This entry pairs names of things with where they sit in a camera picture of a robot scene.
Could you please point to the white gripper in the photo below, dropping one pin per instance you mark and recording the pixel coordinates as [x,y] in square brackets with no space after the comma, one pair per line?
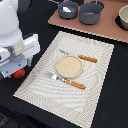
[16,57]

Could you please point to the grey frying pan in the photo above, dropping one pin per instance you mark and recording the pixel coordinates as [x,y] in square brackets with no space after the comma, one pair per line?
[67,15]

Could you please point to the white toy fish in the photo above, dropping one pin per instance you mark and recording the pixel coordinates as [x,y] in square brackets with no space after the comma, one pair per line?
[66,9]

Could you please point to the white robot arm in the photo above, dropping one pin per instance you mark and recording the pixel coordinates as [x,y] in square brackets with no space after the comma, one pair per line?
[10,33]

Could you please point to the red toy tomato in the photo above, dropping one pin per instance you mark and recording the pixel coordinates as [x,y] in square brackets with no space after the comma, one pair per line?
[19,74]

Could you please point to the round wooden plate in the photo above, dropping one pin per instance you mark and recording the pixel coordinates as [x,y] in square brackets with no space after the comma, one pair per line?
[69,66]

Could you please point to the beige woven placemat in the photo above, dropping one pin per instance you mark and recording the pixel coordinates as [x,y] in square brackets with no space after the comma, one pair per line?
[63,100]

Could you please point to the dark grey pot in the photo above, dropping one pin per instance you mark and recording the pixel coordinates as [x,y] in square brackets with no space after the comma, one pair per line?
[90,13]

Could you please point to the beige bowl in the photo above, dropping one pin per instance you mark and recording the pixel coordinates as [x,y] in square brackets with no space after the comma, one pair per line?
[123,14]

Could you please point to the wooden handled fork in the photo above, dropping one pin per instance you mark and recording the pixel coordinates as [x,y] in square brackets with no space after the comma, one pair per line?
[67,81]

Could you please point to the wooden handled knife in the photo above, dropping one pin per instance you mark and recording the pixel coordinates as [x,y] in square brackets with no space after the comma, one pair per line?
[80,56]

